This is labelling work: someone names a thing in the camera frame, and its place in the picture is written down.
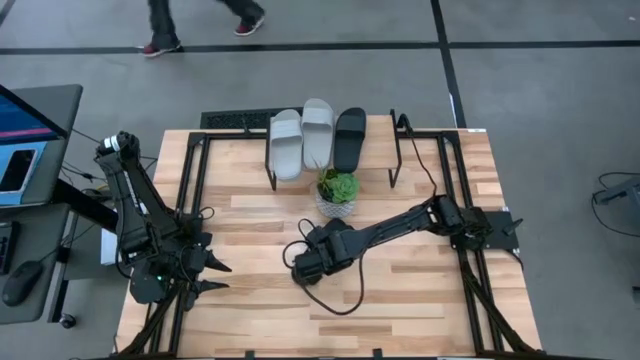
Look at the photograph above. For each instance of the light grey rubber slide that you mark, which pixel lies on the light grey rubber slide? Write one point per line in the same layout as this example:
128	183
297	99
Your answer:
286	150
317	135

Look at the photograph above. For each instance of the black aluminium table frame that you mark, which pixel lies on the black aluminium table frame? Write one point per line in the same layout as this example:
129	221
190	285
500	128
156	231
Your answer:
225	135

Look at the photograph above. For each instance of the black perforated floor mat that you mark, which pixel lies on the black perforated floor mat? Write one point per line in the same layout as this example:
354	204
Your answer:
225	120

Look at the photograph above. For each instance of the black keyboard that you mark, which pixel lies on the black keyboard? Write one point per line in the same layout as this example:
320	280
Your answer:
7	247

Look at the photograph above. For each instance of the grey equipment stand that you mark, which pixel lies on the grey equipment stand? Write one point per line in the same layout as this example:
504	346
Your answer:
625	190

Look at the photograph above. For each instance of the dark grey desk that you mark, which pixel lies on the dark grey desk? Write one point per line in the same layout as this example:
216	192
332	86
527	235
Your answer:
45	235

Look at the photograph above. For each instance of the succulent in triangle-patterned pot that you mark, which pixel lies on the succulent in triangle-patterned pot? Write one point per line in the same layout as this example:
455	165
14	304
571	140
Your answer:
335	207

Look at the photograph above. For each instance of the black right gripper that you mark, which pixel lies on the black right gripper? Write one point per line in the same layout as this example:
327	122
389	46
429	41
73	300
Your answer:
332	247

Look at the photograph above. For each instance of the black smartphone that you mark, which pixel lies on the black smartphone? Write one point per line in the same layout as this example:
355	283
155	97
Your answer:
17	170

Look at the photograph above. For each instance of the person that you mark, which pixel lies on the person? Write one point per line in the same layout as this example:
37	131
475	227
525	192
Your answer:
162	25

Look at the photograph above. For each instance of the black desk castor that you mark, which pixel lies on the black desk castor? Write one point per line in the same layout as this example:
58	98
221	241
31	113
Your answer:
67	320

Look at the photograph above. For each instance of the white box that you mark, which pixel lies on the white box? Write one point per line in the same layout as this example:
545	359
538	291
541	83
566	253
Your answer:
107	250

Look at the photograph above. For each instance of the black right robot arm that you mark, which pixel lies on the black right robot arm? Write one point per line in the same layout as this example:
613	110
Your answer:
400	225

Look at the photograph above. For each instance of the computer monitor blue screen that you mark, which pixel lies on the computer monitor blue screen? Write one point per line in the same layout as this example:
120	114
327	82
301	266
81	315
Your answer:
20	120

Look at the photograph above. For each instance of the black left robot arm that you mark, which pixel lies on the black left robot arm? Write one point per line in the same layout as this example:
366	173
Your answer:
132	200

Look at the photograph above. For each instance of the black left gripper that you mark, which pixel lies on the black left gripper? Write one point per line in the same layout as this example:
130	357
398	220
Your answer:
192	265

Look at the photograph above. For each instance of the black rubber slide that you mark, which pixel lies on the black rubber slide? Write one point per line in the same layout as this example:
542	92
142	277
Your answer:
349	142

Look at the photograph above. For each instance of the black computer mouse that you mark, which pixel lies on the black computer mouse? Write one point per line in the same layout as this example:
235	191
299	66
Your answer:
22	282

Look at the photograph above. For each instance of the wooden shelf with black legs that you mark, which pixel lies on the wooden shelf with black legs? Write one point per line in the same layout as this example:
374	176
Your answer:
380	150

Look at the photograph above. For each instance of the black desk beam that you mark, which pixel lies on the black desk beam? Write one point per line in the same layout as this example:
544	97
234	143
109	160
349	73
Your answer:
80	202

